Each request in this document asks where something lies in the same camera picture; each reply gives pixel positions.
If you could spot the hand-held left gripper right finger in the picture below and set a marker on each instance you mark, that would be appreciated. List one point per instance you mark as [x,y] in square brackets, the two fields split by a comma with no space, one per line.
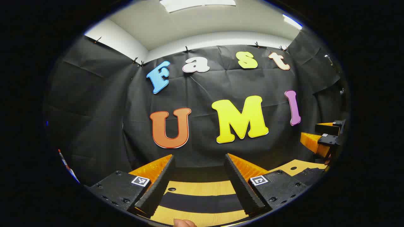
[241,189]

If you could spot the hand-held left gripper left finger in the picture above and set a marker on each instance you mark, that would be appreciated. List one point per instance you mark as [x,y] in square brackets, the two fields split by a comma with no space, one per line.
[157,189]

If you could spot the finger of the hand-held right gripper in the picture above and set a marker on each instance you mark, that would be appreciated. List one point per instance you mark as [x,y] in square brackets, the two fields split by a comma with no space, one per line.
[328,128]
[328,140]

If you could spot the dark grey jeans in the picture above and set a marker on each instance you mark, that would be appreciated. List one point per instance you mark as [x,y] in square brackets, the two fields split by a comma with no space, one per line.
[202,201]

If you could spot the red and white striped object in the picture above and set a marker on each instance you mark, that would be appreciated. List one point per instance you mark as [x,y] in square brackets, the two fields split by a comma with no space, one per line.
[68,165]

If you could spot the black backdrop cloth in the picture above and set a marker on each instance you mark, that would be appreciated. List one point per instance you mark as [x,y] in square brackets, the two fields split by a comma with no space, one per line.
[205,85]

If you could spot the narrow ceiling light panel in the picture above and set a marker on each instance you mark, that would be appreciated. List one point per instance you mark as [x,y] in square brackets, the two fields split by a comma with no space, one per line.
[292,22]

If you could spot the row of black cloth clips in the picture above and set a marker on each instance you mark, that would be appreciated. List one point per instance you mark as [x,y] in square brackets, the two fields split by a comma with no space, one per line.
[187,49]

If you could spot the wide ceiling light panel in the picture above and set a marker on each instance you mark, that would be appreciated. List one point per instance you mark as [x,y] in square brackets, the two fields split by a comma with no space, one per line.
[195,4]

